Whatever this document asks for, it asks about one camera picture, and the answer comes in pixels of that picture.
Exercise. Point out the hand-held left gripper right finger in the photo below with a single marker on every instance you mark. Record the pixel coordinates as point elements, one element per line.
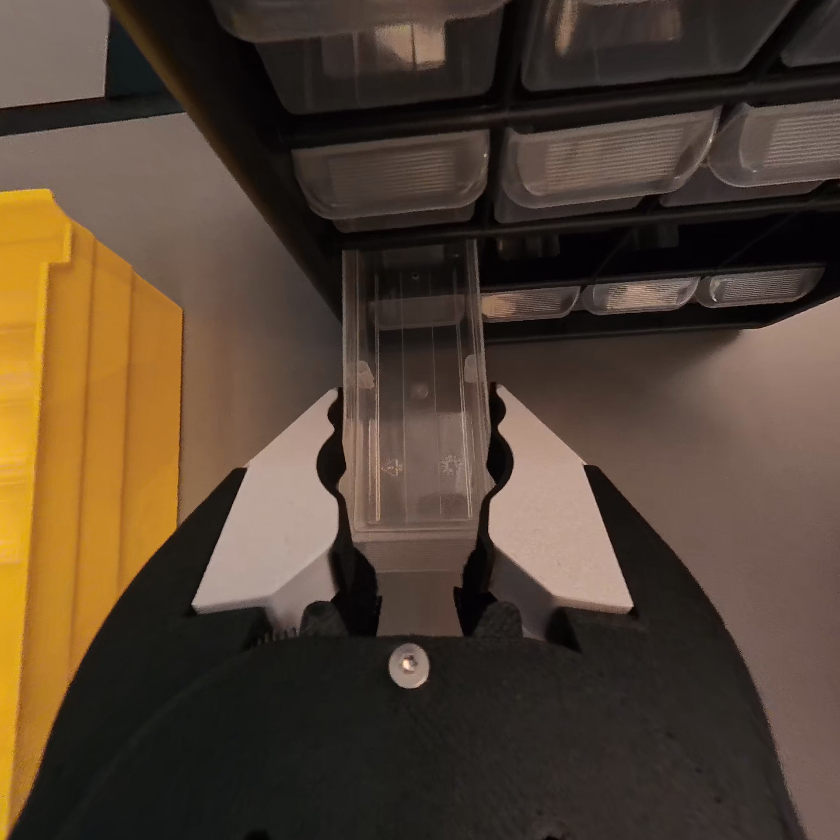
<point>551,525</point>

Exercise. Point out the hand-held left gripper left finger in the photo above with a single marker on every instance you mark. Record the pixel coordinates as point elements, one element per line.
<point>275,525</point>

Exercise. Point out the clear plastic drawer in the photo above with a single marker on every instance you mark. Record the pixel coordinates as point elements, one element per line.
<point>417,420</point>

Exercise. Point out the black drawer cabinet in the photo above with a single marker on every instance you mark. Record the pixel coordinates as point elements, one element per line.
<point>223,98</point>

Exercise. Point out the set of clear cabinet drawers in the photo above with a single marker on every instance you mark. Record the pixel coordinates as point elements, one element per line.
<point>604,157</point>

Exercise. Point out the yellow plastic bin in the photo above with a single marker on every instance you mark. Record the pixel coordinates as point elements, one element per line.
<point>85,394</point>

